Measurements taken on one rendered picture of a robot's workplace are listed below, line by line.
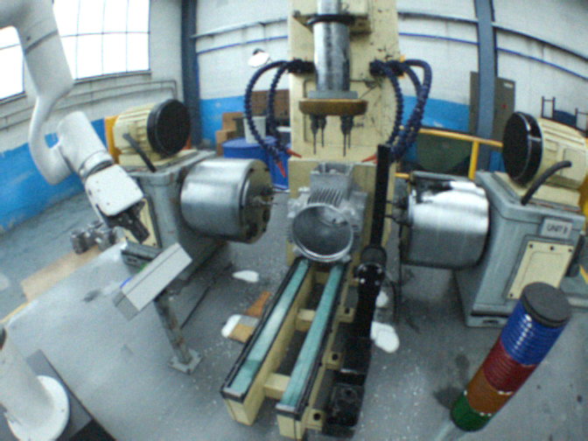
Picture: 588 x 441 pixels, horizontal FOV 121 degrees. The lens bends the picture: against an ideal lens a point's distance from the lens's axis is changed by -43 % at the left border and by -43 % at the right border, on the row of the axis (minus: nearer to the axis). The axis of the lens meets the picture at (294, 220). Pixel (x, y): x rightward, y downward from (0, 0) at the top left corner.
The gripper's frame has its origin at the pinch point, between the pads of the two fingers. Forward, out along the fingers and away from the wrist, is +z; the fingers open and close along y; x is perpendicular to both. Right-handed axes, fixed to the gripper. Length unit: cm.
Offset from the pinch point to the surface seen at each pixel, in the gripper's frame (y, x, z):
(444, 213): 27, -45, 38
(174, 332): -5.8, 6.9, 20.1
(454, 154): 429, -89, 151
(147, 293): -9.7, -3.5, 10.1
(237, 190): 26.9, -6.6, 5.9
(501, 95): 519, -252, 135
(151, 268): -5.5, -3.5, 7.4
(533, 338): -19, -51, 31
